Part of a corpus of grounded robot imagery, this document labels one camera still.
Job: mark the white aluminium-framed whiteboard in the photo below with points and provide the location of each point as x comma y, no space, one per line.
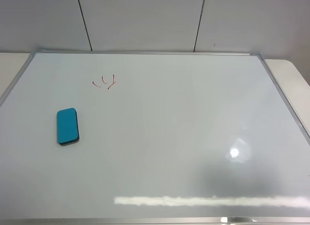
164,138

